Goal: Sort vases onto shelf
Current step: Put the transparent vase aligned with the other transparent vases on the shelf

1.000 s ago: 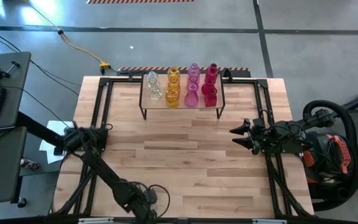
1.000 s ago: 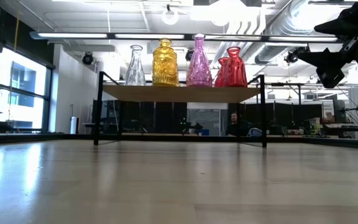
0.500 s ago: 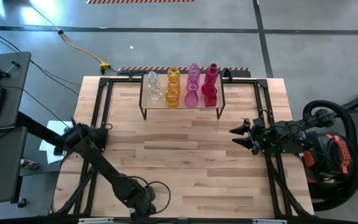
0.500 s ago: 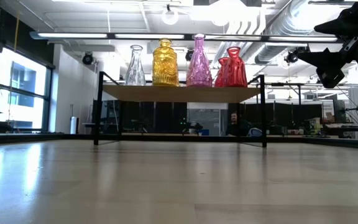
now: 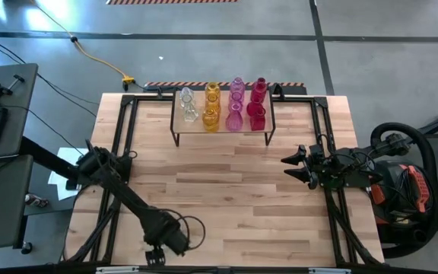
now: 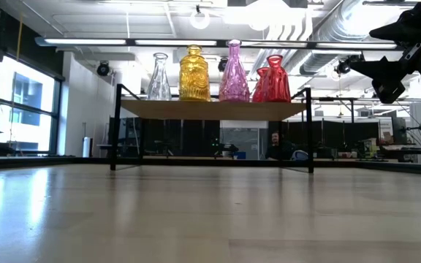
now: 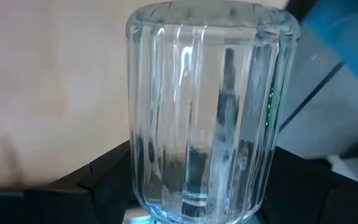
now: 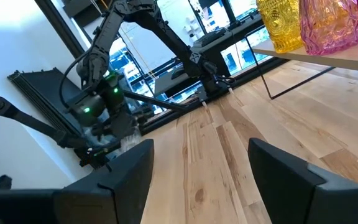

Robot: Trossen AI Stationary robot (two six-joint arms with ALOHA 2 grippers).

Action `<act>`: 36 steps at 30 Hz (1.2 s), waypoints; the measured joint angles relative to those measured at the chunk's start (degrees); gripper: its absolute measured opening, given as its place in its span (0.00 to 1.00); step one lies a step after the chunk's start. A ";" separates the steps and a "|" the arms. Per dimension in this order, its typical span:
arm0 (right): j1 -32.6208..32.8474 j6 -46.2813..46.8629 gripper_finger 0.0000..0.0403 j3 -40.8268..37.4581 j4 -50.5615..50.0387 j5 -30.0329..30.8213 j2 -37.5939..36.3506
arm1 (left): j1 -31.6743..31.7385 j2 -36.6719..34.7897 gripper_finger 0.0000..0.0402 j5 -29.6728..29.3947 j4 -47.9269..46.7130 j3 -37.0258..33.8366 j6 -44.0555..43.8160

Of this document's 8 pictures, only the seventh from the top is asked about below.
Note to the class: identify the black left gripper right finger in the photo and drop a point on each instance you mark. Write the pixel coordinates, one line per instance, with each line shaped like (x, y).
(315, 199)

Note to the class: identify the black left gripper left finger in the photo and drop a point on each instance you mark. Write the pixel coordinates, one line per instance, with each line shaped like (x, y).
(57, 205)

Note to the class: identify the clear square glass jar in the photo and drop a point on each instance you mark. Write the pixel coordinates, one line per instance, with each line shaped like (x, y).
(204, 109)

